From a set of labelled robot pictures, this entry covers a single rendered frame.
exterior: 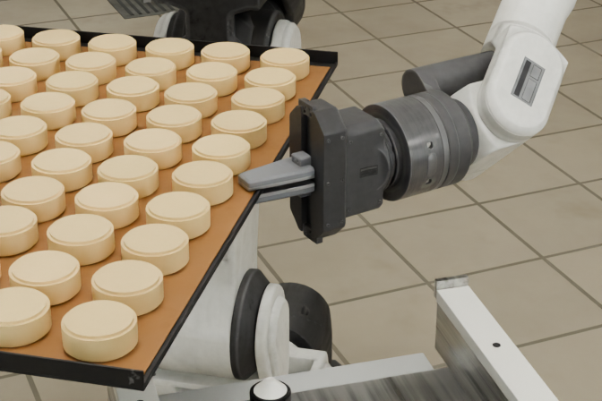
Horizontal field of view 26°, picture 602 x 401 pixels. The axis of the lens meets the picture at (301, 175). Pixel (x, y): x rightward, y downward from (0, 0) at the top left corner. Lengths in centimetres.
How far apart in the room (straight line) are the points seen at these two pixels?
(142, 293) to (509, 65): 44
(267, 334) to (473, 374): 59
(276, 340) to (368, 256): 139
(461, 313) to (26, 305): 39
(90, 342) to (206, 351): 80
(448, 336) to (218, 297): 55
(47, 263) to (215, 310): 70
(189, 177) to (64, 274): 17
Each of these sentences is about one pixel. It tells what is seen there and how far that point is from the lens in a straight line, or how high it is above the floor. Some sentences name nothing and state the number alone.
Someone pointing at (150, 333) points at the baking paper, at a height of 100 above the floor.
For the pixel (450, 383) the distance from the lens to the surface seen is 113.
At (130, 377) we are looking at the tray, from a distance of 84.
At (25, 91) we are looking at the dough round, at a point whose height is 101.
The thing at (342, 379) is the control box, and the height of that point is 84.
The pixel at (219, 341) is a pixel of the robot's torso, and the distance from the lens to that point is 164.
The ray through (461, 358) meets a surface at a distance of 111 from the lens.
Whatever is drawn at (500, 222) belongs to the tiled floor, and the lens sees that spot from 322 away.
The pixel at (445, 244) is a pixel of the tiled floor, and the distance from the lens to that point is 310.
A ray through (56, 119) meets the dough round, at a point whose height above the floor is 101.
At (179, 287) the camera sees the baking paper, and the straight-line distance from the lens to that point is 95.
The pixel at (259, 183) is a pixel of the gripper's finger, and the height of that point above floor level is 101.
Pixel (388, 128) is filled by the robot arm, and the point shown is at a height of 103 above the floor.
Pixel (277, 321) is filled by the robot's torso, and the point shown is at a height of 60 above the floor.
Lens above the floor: 148
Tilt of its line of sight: 26 degrees down
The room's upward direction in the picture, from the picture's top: straight up
